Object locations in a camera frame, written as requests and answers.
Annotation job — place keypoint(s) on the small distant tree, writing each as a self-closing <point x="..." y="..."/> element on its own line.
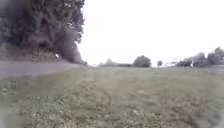
<point x="159" y="63"/>

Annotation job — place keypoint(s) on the distant row of trees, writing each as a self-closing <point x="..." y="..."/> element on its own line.
<point x="200" y="60"/>

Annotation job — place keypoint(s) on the green grass field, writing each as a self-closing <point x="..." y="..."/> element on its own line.
<point x="116" y="96"/>

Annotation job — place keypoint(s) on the round dark tree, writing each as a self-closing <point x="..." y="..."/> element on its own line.
<point x="142" y="62"/>

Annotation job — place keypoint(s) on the large dark tree clump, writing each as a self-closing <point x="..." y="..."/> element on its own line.
<point x="40" y="23"/>

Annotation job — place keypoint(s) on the grey paved path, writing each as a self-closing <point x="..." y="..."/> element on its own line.
<point x="23" y="68"/>

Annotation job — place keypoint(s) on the low distant trees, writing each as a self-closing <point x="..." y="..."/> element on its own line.
<point x="110" y="63"/>

